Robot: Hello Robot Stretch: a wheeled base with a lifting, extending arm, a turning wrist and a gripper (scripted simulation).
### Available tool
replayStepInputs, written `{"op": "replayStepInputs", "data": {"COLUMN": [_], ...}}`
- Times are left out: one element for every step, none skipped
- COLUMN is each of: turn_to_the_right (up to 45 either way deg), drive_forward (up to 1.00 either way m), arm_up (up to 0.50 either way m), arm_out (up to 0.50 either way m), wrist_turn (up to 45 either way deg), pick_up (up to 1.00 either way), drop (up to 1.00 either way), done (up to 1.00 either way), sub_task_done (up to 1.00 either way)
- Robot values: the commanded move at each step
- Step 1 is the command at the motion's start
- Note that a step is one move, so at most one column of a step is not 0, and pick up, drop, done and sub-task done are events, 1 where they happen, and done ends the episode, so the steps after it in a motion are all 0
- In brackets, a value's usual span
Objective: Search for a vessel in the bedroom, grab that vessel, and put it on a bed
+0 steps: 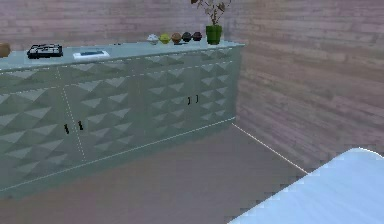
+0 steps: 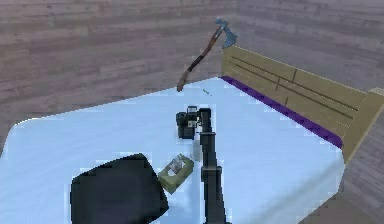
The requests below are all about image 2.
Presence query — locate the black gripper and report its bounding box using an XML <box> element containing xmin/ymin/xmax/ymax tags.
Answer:
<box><xmin>175</xmin><ymin>111</ymin><xmax>197</xmax><ymax>140</ymax></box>

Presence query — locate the clear glass vessel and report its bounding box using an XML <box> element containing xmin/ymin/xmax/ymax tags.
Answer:
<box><xmin>191</xmin><ymin>140</ymin><xmax>203</xmax><ymax>163</ymax></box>

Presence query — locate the bed with pale blue sheet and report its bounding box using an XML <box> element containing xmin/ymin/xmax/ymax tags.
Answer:
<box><xmin>0</xmin><ymin>44</ymin><xmax>384</xmax><ymax>224</ymax></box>

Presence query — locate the olive tissue box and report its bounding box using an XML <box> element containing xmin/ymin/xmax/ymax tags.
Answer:
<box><xmin>157</xmin><ymin>153</ymin><xmax>195</xmax><ymax>195</ymax></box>

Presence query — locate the black pillow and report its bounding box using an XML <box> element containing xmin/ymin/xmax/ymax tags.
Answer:
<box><xmin>70</xmin><ymin>152</ymin><xmax>170</xmax><ymax>224</ymax></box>

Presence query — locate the axe with brown handle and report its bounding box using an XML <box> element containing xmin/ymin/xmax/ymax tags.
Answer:
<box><xmin>176</xmin><ymin>17</ymin><xmax>239</xmax><ymax>93</ymax></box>

